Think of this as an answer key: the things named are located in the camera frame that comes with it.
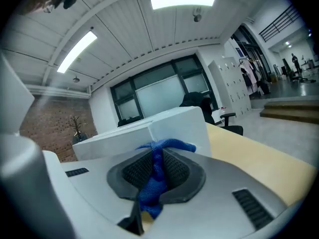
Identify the dark grey hanging jacket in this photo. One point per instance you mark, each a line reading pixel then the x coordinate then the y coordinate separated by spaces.
pixel 79 138

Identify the white lockers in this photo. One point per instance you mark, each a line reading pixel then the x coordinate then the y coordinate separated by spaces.
pixel 231 83

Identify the black coat rack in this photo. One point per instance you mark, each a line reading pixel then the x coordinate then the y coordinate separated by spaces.
pixel 76 126

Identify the long ceiling light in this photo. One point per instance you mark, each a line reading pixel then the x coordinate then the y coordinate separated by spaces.
pixel 77 51
pixel 182 2

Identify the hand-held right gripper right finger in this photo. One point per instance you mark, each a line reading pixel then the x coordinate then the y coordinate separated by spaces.
pixel 219 208

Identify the blue cloth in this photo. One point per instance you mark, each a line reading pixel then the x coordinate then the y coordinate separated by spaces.
pixel 155 173

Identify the round ceiling fixture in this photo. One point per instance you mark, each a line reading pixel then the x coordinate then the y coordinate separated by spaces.
pixel 197 17
pixel 76 79

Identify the clothes rack with garments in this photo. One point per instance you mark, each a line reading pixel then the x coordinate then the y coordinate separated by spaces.
pixel 249 73

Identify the black office chair right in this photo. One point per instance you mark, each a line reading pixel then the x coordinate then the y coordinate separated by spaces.
pixel 194 99

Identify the black railing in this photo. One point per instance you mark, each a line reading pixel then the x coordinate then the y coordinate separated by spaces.
pixel 279 24

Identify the wooden steps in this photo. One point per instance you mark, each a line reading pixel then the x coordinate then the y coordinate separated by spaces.
pixel 289 111

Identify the large black framed window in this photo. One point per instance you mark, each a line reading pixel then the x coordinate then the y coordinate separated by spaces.
pixel 159 93

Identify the black office chair with armrests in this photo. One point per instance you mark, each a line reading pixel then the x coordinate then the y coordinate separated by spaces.
pixel 231 127

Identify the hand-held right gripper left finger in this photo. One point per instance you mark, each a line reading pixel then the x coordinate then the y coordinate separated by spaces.
pixel 94 183

